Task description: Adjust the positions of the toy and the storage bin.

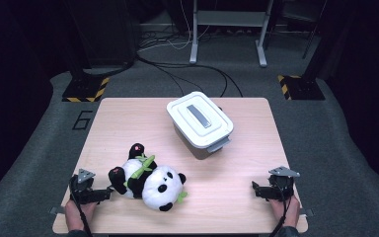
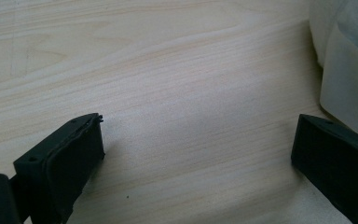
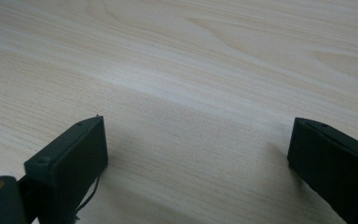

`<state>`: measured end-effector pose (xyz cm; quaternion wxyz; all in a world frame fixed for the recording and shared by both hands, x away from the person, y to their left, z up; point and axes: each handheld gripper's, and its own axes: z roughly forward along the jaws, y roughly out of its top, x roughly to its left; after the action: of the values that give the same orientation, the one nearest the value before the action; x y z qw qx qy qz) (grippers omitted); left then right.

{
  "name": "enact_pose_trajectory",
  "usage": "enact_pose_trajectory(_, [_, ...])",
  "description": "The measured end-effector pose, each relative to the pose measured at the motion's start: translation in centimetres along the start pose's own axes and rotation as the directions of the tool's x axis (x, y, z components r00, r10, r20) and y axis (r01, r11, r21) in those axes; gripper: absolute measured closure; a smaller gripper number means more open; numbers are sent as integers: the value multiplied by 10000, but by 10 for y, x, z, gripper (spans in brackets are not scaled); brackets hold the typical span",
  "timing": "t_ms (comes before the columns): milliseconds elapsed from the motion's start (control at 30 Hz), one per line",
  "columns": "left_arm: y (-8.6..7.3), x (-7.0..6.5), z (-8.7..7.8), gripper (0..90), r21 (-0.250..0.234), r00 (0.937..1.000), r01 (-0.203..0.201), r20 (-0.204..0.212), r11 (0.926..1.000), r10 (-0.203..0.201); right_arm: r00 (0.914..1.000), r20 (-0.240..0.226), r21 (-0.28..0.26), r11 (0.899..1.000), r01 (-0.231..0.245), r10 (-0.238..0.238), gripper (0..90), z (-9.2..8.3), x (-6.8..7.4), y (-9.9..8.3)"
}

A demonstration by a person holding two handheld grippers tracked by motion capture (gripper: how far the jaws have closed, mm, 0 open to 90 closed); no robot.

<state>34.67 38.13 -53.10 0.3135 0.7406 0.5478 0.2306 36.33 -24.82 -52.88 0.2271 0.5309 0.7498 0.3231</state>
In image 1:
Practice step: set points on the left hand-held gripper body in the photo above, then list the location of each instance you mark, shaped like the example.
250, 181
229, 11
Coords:
82, 191

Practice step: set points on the black yellow striped stand base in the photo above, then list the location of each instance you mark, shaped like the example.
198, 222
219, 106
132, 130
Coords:
301, 88
84, 89

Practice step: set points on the dark cabinet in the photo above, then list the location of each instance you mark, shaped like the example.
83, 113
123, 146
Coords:
108, 33

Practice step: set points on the person's right hand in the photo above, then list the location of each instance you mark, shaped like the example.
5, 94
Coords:
289, 212

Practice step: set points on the white storage box lid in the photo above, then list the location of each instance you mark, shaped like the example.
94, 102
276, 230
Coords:
184, 113

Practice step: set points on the white metal stand frame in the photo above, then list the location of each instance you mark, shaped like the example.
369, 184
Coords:
230, 18

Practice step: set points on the clear grey plastic storage box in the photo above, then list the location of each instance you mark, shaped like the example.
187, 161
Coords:
195, 149

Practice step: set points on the person's left hand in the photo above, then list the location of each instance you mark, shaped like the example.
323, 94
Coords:
75, 215

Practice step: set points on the panda plush toy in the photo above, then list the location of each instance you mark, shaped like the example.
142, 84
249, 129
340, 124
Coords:
158, 189

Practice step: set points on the grey tape strip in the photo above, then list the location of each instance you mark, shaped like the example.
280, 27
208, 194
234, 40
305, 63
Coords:
307, 212
56, 210

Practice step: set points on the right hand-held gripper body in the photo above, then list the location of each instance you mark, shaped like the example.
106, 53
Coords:
281, 185

